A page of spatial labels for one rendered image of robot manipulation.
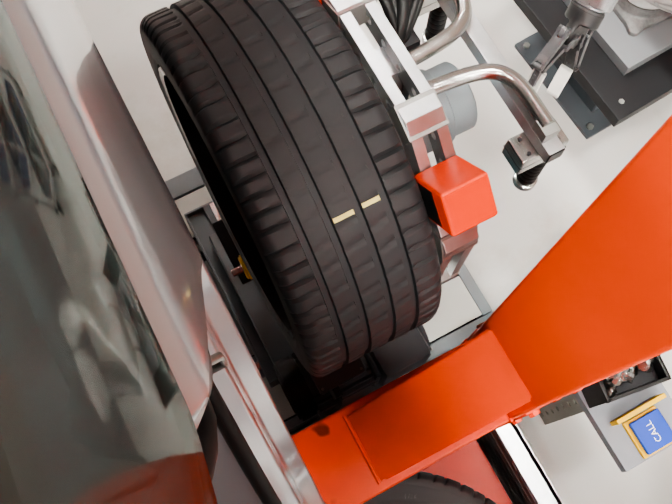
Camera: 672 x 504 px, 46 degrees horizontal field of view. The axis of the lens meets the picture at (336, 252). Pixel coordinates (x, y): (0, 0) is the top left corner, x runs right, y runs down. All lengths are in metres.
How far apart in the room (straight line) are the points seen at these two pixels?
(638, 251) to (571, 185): 1.61
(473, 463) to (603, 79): 1.04
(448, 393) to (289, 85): 0.58
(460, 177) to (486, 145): 1.29
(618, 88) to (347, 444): 1.23
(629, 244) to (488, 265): 1.47
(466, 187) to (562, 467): 1.24
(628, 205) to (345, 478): 0.82
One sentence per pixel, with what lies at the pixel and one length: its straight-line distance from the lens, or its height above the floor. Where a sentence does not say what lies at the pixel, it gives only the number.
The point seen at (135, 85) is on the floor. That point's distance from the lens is 2.48.
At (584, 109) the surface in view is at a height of 0.02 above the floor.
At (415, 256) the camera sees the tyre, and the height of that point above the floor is 1.04.
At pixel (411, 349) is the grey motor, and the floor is 0.41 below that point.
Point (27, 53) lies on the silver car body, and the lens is 0.50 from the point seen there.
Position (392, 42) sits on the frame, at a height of 1.12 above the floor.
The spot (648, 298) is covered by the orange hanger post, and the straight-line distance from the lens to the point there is 0.81.
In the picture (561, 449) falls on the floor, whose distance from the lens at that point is 2.19.
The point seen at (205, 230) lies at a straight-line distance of 2.09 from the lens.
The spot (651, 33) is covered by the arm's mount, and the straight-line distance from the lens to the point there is 2.28.
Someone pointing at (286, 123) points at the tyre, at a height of 1.17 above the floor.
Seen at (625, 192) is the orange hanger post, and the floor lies 1.45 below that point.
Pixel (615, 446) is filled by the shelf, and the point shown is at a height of 0.45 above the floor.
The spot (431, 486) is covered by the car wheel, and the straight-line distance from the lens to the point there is 1.61.
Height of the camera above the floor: 2.10
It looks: 72 degrees down
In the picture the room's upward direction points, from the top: 3 degrees clockwise
